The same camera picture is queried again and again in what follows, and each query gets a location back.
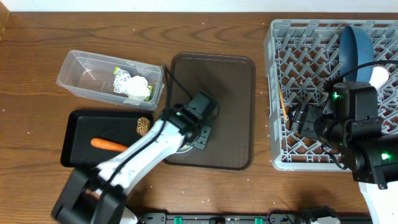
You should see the light blue rice bowl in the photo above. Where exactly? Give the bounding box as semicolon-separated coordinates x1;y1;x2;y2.
176;145;193;154

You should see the brown mushroom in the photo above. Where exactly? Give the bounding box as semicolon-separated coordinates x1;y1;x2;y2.
136;117;151;136

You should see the pink cup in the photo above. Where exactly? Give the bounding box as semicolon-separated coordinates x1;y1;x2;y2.
369;66;389;90

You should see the dark blue bowl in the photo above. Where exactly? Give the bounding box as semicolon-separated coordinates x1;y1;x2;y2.
339;26;374;82

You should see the foil wrapper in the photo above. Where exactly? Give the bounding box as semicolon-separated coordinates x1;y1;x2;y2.
113;67;131;95

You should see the orange carrot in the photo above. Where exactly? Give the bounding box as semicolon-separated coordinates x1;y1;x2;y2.
90;138;127;152

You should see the yellow green snack packet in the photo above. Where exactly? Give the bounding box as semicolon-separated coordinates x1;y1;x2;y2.
145;85;153;101

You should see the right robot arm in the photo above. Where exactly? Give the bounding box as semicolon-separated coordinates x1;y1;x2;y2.
289;103;397;223

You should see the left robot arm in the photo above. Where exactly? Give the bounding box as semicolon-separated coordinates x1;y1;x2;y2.
51;108;211;223

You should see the grey plastic dishwasher rack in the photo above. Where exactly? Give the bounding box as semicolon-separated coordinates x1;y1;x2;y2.
264;19;397;172

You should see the wooden chopstick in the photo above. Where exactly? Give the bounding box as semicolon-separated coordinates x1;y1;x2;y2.
278;82;288;121

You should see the brown serving tray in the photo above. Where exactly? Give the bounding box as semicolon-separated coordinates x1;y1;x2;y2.
165;53;256;170

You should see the white crumpled tissue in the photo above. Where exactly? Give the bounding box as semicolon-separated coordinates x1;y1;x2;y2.
127;76;150;101

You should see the black tray bin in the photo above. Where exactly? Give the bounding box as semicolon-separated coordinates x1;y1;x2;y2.
60;110;153;167

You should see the clear plastic bin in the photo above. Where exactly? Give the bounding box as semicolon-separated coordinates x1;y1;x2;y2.
57;50;165;111

